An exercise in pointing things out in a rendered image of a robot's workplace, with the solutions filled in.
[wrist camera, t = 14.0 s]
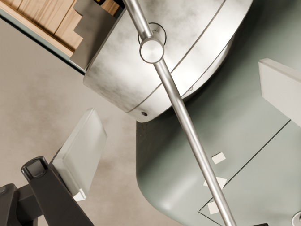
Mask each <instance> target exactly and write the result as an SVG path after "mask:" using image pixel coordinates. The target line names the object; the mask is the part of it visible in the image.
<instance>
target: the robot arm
mask: <svg viewBox="0 0 301 226"><path fill-rule="evenodd" d="M258 67H259V76H260V85H261V94H262V97H263V98H264V99H266V100H267V101H268V102H270V103H271V104H272V105H273V106H275V107H276V108H277V109H278V110H279V111H281V112H282V113H283V114H285V115H286V116H287V117H288V118H290V119H291V120H292V121H294V122H295V123H296V124H297V125H298V126H300V127H301V72H300V71H297V70H295V69H292V68H290V67H288V66H285V65H283V64H281V63H278V62H276V61H273V60H271V59H269V58H264V59H261V60H260V61H259V62H258ZM107 138H108V136H107V134H106V131H105V129H104V127H103V125H102V123H101V120H100V118H99V116H98V114H97V111H96V109H95V108H90V109H87V110H86V112H85V113H84V115H83V116H82V118H81V120H80V121H79V123H78V124H77V125H76V127H75V128H74V130H73V131H72V133H71V135H70V136H69V137H68V139H67V140H66V142H65V143H64V145H63V146H62V147H61V148H60V149H59V150H58V151H57V152H56V154H55V156H54V157H53V159H52V160H51V161H50V163H49V164H48V162H47V161H46V159H45V158H44V157H43V156H39V157H36V158H33V159H31V160H29V161H28V162H26V163H25V164H24V165H23V166H22V167H21V172H22V174H23V175H24V177H25V178H26V180H27V181H28V183H29V184H27V185H24V186H22V187H20V188H17V187H16V186H15V184H13V183H9V184H6V185H4V186H2V187H0V226H38V217H40V216H42V215H43V216H44V217H45V219H46V221H47V224H48V226H94V224H93V223H92V221H91V220H90V219H89V218H88V216H87V215H86V214H85V212H84V211H83V210H82V208H81V207H80V206H79V204H78V203H77V202H76V201H80V200H85V199H86V197H87V194H88V191H89V188H90V186H91V183H92V180H93V177H94V174H95V172H96V169H97V166H98V163H99V160H100V158H101V155H102V152H103V149H104V146H105V143H106V141H107Z"/></svg>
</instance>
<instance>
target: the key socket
mask: <svg viewBox="0 0 301 226"><path fill-rule="evenodd" d="M148 24H149V26H150V28H151V30H156V32H158V33H159V34H160V35H161V37H162V41H163V44H165V41H166V34H165V31H164V29H163V27H162V26H161V25H160V24H158V23H154V22H150V23H148ZM138 39H139V43H140V44H141V41H142V40H141V38H140V36H138Z"/></svg>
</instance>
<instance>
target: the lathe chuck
mask: <svg viewBox="0 0 301 226"><path fill-rule="evenodd" d="M224 1H225V0H138V2H139V4H140V6H141V8H142V10H143V13H144V15H145V17H146V19H147V22H148V23H150V22H154V23H158V24H160V25H161V26H162V27H163V29H164V31H165V34H166V41H165V44H164V49H165V53H164V59H165V62H166V64H167V66H168V68H169V71H170V72H172V71H173V70H174V68H175V67H176V66H177V65H178V64H179V62H180V61H181V60H182V59H183V57H184V56H185V55H186V54H187V52H188V51H189V50H190V49H191V48H192V46H193V45H194V44H195V42H196V41H197V40H198V38H199V37H200V36H201V34H202V33H203V32H204V30H205V29H206V28H207V26H208V25H209V23H210V22H211V20H212V19H213V17H214V16H215V15H216V13H217V12H218V10H219V8H220V7H221V5H222V4H223V2H224ZM138 36H139V34H138V32H137V30H136V28H135V26H134V23H133V21H132V19H131V17H130V15H129V13H128V11H127V9H126V7H125V8H124V10H123V11H122V13H121V14H120V16H119V17H118V19H117V21H116V22H115V24H114V25H113V27H112V28H111V30H110V31H109V33H108V35H107V37H106V38H105V40H104V41H103V43H102V45H101V46H100V48H99V50H98V51H97V53H96V55H95V57H94V58H93V60H92V62H91V64H90V65H89V67H88V69H87V71H86V73H85V75H84V78H83V84H84V85H85V86H87V87H88V88H90V89H91V90H93V91H94V92H96V93H97V94H99V95H100V96H101V97H103V98H104V99H106V100H107V101H109V102H110V103H112V104H113V105H115V106H116V107H118V108H119V109H121V110H122V111H123V112H128V111H130V110H132V109H134V108H135V107H137V106H138V105H139V104H140V103H142V101H144V100H145V99H146V98H147V97H148V96H149V95H150V94H151V93H152V92H153V91H154V90H155V89H156V88H157V87H158V86H159V85H160V84H161V83H162V82H161V80H160V78H159V76H158V74H157V72H156V70H155V68H154V66H153V64H148V63H146V62H144V61H143V60H142V58H141V57H140V54H139V48H140V43H139V39H138Z"/></svg>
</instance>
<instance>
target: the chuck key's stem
mask: <svg viewBox="0 0 301 226"><path fill-rule="evenodd" d="M152 33H153V35H152V36H148V37H146V38H145V39H144V40H143V41H141V45H140V48H139V54H140V57H141V58H142V60H143V61H144V62H146V63H148V64H156V63H158V62H160V61H161V60H162V58H163V56H164V53H165V49H164V45H163V41H162V37H161V35H160V34H159V33H158V32H156V30H152Z"/></svg>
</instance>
